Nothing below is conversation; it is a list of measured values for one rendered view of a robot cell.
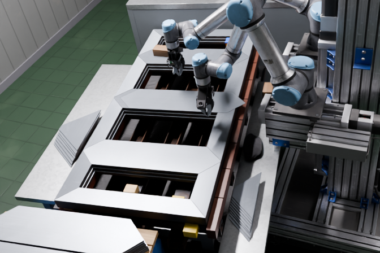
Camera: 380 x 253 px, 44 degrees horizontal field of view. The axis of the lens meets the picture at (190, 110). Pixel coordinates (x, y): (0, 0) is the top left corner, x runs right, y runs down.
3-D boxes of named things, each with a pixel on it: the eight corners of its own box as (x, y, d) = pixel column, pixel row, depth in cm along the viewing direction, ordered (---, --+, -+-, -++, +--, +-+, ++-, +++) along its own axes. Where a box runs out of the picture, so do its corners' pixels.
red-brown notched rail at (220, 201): (207, 238, 204) (206, 229, 201) (258, 39, 322) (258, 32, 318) (216, 239, 203) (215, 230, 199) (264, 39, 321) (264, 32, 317)
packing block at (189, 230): (184, 236, 206) (182, 231, 203) (186, 227, 209) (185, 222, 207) (197, 238, 204) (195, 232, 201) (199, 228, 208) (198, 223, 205)
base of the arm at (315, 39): (336, 38, 260) (337, 22, 254) (332, 53, 250) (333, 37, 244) (309, 36, 266) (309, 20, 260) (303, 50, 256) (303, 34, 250)
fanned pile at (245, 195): (223, 239, 213) (222, 234, 210) (237, 174, 241) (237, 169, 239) (250, 242, 209) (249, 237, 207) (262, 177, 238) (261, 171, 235)
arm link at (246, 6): (313, 87, 208) (257, -20, 189) (301, 108, 199) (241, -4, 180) (290, 92, 217) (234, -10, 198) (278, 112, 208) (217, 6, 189)
